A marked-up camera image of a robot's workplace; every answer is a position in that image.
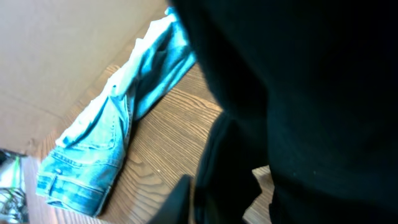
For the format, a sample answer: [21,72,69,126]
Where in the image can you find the metal stand with wires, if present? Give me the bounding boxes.
[1,149,29,223]

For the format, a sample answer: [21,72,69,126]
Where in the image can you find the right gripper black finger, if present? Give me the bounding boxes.
[148,175,192,224]

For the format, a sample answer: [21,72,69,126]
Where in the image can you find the black t-shirt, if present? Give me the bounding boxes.
[172,0,397,223]

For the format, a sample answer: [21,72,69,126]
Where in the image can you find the blue denim jeans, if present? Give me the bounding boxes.
[36,7,196,217]

